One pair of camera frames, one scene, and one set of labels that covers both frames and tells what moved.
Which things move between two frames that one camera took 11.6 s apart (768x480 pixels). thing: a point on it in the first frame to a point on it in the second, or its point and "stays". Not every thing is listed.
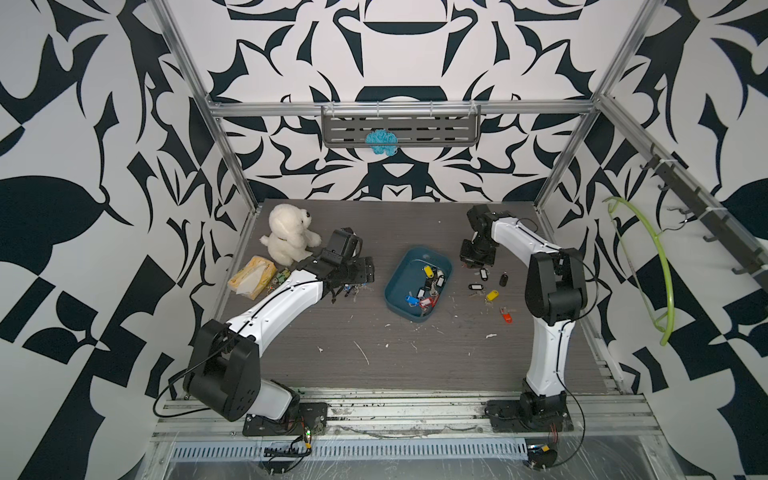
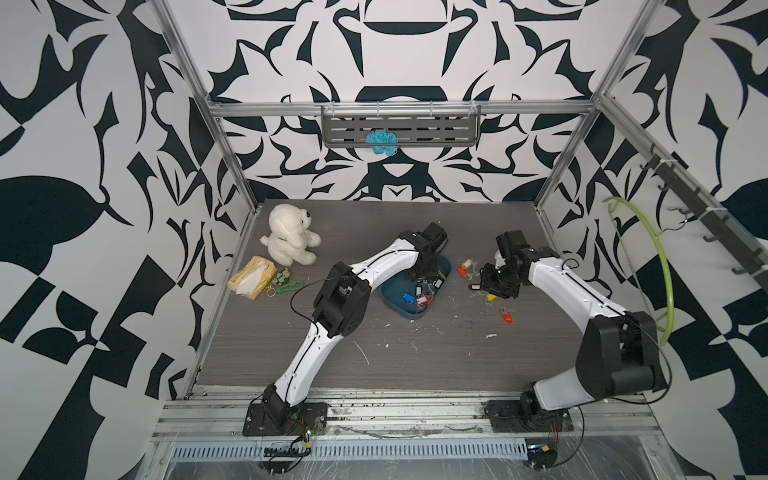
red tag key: [506, 315] stays
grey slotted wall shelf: [415, 126] stays
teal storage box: [418, 282] stays
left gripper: [366, 270] to [431, 273]
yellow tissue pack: [252, 278] stays
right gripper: [468, 258] to [487, 283]
